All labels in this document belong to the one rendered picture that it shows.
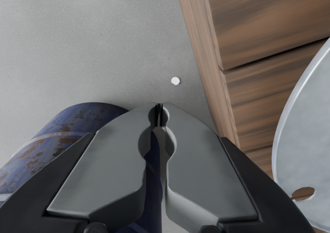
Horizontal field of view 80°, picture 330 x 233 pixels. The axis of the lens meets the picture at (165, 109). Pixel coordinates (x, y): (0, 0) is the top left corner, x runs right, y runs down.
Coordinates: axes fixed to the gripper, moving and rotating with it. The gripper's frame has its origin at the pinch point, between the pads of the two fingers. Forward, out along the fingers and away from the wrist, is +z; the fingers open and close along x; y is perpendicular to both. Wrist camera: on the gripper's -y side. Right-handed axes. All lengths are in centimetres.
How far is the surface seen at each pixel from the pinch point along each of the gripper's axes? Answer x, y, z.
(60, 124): -23.7, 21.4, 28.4
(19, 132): -44, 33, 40
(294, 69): 11.2, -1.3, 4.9
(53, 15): -25.7, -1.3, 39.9
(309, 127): 11.4, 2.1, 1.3
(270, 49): 8.7, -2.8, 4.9
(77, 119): -20.1, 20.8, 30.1
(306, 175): 13.2, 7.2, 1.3
